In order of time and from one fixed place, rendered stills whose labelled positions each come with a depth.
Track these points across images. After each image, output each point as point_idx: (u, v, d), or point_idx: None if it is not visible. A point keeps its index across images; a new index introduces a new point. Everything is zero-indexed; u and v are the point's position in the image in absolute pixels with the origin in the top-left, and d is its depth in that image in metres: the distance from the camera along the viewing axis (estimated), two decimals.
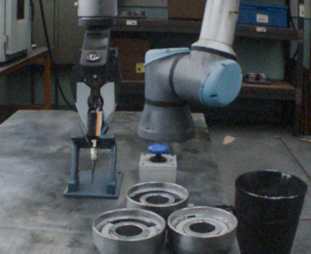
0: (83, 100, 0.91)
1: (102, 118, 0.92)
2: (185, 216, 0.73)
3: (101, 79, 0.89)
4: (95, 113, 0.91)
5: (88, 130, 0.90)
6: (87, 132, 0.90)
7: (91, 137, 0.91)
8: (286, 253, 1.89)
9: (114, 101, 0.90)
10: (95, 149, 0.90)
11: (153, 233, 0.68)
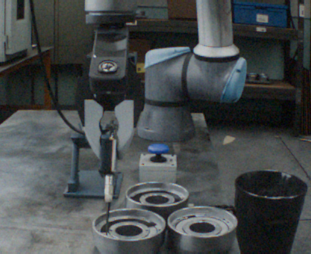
0: (94, 124, 0.69)
1: (116, 146, 0.70)
2: (185, 216, 0.73)
3: (117, 96, 0.68)
4: (110, 140, 0.69)
5: (101, 163, 0.68)
6: (99, 166, 0.68)
7: (106, 173, 0.69)
8: (286, 253, 1.89)
9: (133, 125, 0.69)
10: (111, 187, 0.68)
11: (153, 233, 0.68)
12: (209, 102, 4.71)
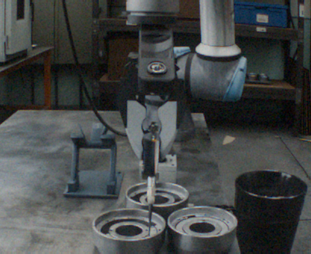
0: (136, 125, 0.68)
1: (159, 147, 0.69)
2: (185, 216, 0.73)
3: (160, 97, 0.67)
4: (153, 142, 0.68)
5: (144, 165, 0.67)
6: (142, 168, 0.68)
7: (148, 175, 0.68)
8: (286, 253, 1.89)
9: (175, 127, 0.68)
10: (153, 189, 0.68)
11: (153, 233, 0.68)
12: (209, 102, 4.71)
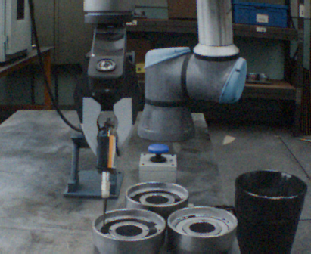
0: (91, 121, 0.71)
1: (116, 143, 0.72)
2: (185, 216, 0.73)
3: (115, 94, 0.69)
4: (107, 137, 0.70)
5: (98, 159, 0.70)
6: (96, 162, 0.70)
7: (103, 169, 0.70)
8: (286, 253, 1.89)
9: (132, 122, 0.70)
10: (108, 183, 0.70)
11: None
12: (209, 102, 4.71)
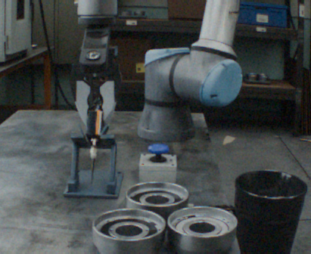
0: (83, 99, 0.91)
1: (102, 116, 0.92)
2: (185, 216, 0.73)
3: (101, 78, 0.89)
4: (95, 112, 0.91)
5: (88, 128, 0.90)
6: (86, 131, 0.90)
7: (91, 136, 0.90)
8: (286, 253, 1.89)
9: (114, 100, 0.90)
10: (95, 147, 0.90)
11: None
12: None
